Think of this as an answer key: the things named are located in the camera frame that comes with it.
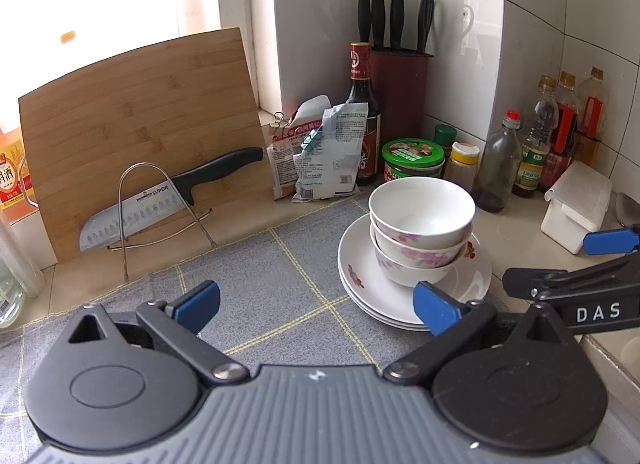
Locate tall clear plastic cup stack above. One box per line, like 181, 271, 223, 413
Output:
0, 209, 47, 299

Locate white pink-flowered bowl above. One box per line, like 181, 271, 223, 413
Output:
370, 224, 473, 270
374, 241, 468, 288
368, 178, 476, 249

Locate small green capped bottle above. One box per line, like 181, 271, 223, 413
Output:
434, 124, 458, 155

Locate green labelled oil bottle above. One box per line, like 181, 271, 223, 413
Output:
512, 75, 560, 197

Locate glass jar with lid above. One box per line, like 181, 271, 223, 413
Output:
0, 259, 26, 330

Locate black handled scissors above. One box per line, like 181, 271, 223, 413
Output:
416, 0, 435, 52

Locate teal bag clip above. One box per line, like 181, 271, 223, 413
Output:
301, 128, 326, 154

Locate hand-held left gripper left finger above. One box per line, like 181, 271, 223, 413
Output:
67, 280, 251, 386

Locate clear bottle with red cap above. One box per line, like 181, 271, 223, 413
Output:
472, 110, 523, 212

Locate checked cloth mat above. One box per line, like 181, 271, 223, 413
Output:
0, 194, 506, 415

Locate metal wire rack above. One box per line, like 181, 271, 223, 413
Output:
107, 163, 217, 281

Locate black handled block knife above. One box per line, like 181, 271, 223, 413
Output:
390, 0, 405, 51
357, 0, 372, 45
371, 0, 386, 50

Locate dark sauce bottle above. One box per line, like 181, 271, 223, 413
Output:
347, 42, 382, 186

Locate bamboo cutting board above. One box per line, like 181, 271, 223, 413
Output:
18, 27, 276, 262

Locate red labelled bottle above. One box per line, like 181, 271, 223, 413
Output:
550, 71, 581, 191

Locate green lidded jar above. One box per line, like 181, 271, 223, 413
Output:
382, 138, 446, 182

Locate white floral plate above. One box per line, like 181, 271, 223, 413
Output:
350, 294, 436, 332
337, 214, 493, 317
342, 284, 436, 325

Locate bottle with red handle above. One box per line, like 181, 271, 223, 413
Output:
575, 67, 615, 170

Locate black handled kitchen knife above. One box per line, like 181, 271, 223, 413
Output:
79, 147, 265, 256

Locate dark red knife block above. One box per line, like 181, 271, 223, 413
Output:
369, 47, 432, 185

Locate orange liquid plastic jug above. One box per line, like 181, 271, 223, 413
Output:
0, 127, 33, 212

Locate white printed bag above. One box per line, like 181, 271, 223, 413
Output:
292, 102, 370, 205

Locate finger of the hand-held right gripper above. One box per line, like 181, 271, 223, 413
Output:
502, 254, 640, 303
582, 227, 640, 256

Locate orange printed bag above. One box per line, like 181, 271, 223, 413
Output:
267, 94, 331, 201

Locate yellow lidded jar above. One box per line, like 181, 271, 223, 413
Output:
445, 141, 481, 192

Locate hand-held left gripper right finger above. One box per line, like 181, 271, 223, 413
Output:
384, 281, 569, 383

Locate white plastic box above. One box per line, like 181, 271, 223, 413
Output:
541, 160, 613, 255

